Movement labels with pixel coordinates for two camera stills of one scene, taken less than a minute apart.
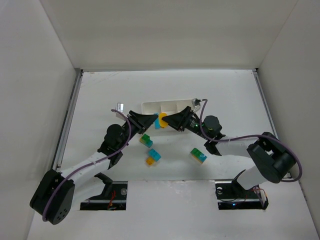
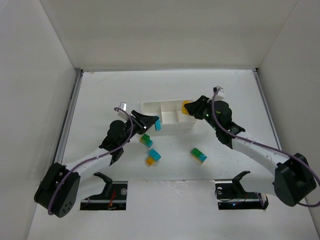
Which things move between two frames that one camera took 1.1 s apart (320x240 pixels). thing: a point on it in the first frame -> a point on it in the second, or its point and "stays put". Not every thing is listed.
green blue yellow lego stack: [198, 155] stays put
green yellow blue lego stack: [145, 140] stays put
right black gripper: [185, 120] -> [200, 108]
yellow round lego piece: [163, 124] -> [184, 110]
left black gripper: [136, 121] stays put
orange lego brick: [149, 161] stays put
